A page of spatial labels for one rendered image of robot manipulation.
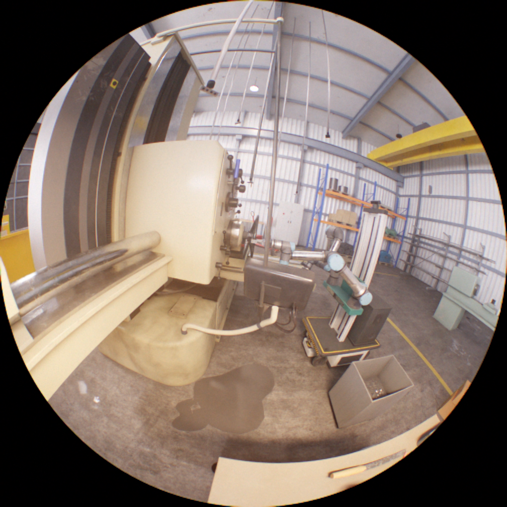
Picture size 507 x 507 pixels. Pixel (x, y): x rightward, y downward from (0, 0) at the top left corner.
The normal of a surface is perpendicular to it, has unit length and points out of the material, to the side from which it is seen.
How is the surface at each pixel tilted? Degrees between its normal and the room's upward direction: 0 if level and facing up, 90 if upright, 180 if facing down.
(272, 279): 110
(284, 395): 0
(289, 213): 90
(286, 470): 0
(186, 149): 90
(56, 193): 90
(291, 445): 0
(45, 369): 90
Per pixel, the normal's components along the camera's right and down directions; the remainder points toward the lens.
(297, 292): -0.33, 0.52
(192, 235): -0.04, 0.25
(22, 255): 0.99, 0.15
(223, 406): 0.15, -0.95
